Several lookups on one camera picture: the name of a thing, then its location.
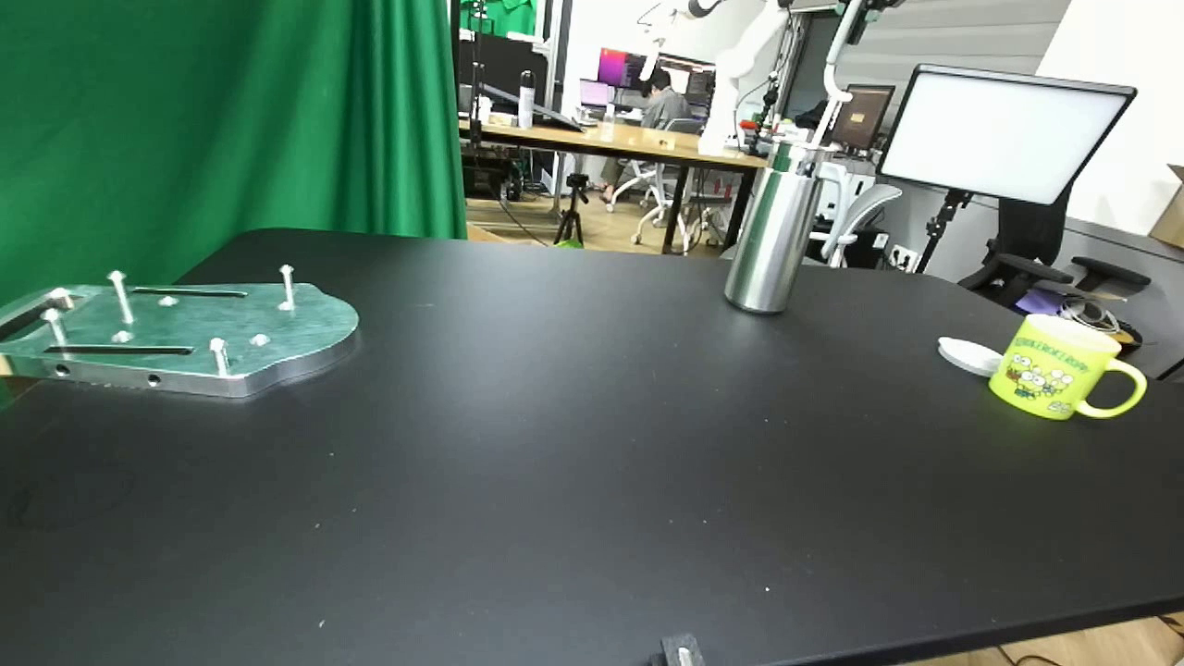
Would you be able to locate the cardboard box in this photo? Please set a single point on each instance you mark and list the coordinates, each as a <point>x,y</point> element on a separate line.
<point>1171,210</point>

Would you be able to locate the black camera tripod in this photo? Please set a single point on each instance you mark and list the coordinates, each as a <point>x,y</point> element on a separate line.
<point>571,217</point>

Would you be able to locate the green fabric curtain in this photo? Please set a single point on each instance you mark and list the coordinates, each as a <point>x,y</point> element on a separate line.
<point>188,122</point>

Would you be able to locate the black computer monitor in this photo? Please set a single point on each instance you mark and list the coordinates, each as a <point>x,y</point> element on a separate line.
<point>501,71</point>

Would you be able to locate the pink lit computer screen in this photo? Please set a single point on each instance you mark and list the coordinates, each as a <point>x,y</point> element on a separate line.
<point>621,67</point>

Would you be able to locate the small white oval object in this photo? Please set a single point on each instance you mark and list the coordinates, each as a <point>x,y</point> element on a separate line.
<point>972,355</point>

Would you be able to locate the stainless steel flask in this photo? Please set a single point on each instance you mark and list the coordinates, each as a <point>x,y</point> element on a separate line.
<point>773,234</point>

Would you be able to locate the yellow-green printed mug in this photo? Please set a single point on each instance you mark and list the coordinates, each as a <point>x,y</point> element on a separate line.
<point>1045,372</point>

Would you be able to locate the wooden desk with black legs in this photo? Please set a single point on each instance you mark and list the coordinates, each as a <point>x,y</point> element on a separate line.
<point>642,144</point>

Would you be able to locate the white bottle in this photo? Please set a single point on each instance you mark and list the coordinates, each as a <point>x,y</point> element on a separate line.
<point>528,102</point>

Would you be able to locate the metal mounting plate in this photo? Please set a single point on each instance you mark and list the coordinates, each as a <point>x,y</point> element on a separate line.
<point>188,335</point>

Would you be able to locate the white screen computer monitor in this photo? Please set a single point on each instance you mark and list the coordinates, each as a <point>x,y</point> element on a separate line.
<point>1002,134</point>

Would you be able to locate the white office chair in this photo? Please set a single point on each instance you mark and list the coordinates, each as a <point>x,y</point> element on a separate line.
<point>853,203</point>

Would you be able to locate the silver bolt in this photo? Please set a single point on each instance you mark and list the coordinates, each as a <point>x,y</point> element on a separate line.
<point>287,284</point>
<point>120,296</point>
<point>58,331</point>
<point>219,355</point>

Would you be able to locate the black monitor stand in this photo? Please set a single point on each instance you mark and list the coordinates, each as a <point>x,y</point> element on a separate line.
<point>1025,240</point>

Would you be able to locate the seated person in grey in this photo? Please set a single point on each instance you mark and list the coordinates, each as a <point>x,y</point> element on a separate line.
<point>665,106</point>

